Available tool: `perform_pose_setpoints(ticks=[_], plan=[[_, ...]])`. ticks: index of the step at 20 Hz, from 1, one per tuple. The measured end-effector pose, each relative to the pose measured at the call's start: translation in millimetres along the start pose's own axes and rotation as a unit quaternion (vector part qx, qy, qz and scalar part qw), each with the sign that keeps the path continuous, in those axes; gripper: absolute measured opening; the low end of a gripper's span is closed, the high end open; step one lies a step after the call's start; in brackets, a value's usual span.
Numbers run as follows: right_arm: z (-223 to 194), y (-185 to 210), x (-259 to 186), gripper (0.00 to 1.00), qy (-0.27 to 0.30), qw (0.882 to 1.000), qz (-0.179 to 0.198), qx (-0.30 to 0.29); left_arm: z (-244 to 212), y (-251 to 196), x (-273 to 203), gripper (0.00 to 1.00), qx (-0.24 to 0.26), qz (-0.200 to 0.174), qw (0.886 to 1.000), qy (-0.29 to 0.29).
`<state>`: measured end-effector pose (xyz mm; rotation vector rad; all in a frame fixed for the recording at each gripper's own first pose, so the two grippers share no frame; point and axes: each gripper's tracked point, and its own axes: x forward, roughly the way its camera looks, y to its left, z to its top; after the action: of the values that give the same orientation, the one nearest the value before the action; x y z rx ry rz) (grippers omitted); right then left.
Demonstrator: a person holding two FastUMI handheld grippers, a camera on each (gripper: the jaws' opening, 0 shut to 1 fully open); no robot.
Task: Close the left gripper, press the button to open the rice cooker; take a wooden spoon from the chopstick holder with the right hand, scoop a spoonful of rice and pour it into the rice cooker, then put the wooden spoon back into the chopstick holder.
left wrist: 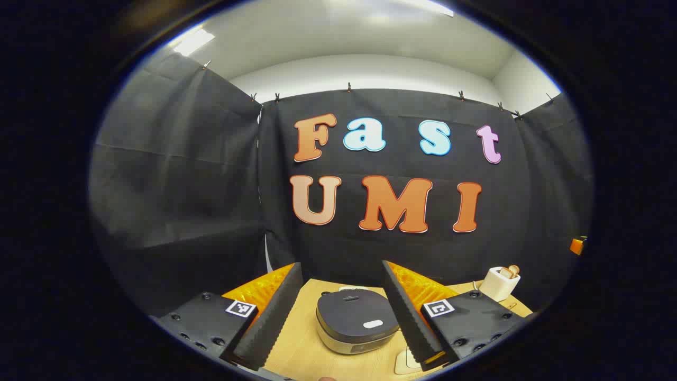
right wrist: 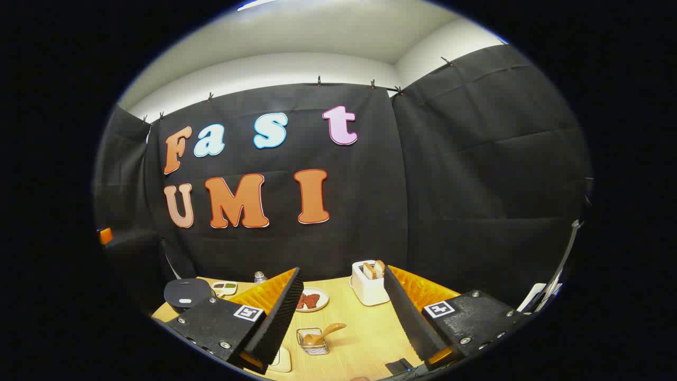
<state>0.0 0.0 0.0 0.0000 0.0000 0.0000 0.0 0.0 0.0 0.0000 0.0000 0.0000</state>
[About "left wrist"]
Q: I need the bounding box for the ceiling light panel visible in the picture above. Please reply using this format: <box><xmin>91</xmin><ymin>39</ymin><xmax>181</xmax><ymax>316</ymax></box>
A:
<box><xmin>173</xmin><ymin>28</ymin><xmax>216</xmax><ymax>57</ymax></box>

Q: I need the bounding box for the black backdrop cloth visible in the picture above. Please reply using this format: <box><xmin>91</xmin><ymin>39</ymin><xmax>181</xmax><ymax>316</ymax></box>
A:
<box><xmin>89</xmin><ymin>50</ymin><xmax>594</xmax><ymax>318</ymax></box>

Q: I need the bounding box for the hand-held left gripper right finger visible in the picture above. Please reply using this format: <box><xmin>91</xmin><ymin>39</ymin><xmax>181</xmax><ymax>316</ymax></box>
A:
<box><xmin>381</xmin><ymin>259</ymin><xmax>529</xmax><ymax>372</ymax></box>

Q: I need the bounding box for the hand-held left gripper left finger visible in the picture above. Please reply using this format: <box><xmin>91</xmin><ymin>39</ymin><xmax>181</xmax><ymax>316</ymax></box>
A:
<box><xmin>151</xmin><ymin>262</ymin><xmax>305</xmax><ymax>372</ymax></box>

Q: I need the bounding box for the black and silver rice cooker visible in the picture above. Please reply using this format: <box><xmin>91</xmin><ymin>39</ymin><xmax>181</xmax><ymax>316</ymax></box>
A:
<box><xmin>316</xmin><ymin>287</ymin><xmax>401</xmax><ymax>355</ymax></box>

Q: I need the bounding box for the row of black cloth clips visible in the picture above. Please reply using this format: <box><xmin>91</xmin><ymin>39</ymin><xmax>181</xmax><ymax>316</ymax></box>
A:
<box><xmin>201</xmin><ymin>60</ymin><xmax>556</xmax><ymax>120</ymax></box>

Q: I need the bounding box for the cream rectangular tray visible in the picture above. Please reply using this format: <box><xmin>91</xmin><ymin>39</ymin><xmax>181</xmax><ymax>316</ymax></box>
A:
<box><xmin>394</xmin><ymin>347</ymin><xmax>424</xmax><ymax>375</ymax></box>

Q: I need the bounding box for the white toaster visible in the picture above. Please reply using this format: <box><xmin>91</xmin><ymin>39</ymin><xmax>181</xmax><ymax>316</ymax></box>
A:
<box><xmin>479</xmin><ymin>266</ymin><xmax>522</xmax><ymax>302</ymax></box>

